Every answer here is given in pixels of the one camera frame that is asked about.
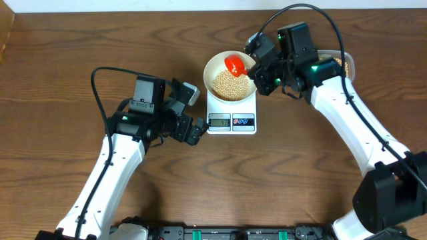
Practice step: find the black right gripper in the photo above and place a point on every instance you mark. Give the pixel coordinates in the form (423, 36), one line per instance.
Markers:
(265, 88)

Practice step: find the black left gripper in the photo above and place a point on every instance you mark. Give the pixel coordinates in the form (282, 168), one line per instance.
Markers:
(183, 122)

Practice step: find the red plastic measuring scoop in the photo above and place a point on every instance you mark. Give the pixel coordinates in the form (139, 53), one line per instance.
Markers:
(235, 65)

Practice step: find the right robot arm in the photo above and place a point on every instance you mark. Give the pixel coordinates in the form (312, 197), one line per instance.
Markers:
(393, 189)

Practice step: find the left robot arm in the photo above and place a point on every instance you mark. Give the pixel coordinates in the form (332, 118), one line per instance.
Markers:
(91, 216)

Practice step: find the white digital kitchen scale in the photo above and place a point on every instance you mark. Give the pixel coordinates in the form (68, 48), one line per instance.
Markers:
(232, 117)

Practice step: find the soybeans pile in bowl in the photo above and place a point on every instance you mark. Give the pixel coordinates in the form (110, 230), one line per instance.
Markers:
(230, 88)

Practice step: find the white round bowl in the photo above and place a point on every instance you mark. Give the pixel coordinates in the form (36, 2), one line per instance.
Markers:
(216, 64)

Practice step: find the clear plastic container of soybeans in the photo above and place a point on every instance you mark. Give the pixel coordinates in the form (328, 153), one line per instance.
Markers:
(347, 65)

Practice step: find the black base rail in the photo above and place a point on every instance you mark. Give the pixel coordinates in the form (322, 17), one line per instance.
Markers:
(267, 233)

